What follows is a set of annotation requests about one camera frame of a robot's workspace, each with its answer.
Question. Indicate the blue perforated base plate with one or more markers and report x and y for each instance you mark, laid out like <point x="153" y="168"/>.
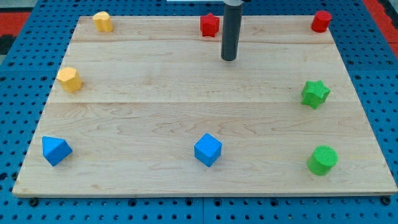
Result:
<point x="367" y="41"/>

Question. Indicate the blue triangular prism block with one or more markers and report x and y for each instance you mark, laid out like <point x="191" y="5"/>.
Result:
<point x="55" y="149"/>

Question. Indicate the green cylinder block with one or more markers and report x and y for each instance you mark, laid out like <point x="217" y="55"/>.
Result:
<point x="322" y="160"/>

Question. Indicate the red cylinder block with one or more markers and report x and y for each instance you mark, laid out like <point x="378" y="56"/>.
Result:
<point x="321" y="21"/>

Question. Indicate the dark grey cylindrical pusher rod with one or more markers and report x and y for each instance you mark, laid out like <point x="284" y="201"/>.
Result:
<point x="233" y="10"/>

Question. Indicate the light wooden board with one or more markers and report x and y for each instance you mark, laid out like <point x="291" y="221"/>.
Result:
<point x="154" y="86"/>

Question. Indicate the yellow heart block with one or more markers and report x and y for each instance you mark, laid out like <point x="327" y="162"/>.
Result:
<point x="102" y="21"/>

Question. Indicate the green star block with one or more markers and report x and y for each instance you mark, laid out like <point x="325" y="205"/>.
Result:
<point x="314" y="93"/>

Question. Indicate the yellow hexagon block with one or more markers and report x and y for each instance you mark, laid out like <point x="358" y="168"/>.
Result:
<point x="69" y="79"/>

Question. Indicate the red star block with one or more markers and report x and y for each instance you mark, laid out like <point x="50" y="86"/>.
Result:
<point x="209" y="25"/>

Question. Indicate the blue cube block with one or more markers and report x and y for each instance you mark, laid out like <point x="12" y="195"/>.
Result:
<point x="207" y="149"/>

